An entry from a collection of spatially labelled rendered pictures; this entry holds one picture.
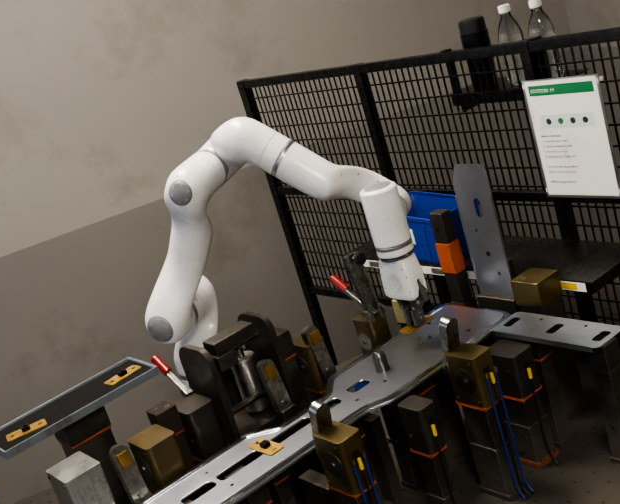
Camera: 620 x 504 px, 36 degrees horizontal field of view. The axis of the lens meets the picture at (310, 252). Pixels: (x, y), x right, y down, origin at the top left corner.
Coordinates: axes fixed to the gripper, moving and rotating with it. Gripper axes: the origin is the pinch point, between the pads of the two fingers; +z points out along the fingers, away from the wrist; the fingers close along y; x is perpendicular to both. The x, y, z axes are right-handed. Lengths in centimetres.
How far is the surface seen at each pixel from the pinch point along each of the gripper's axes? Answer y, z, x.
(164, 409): -20, -3, -56
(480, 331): 10.0, 7.4, 9.1
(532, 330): 21.9, 7.4, 13.0
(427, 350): 3.8, 7.3, -2.2
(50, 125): -220, -47, 24
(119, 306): -219, 35, 23
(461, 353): 20.2, 2.8, -7.1
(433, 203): -41, -5, 52
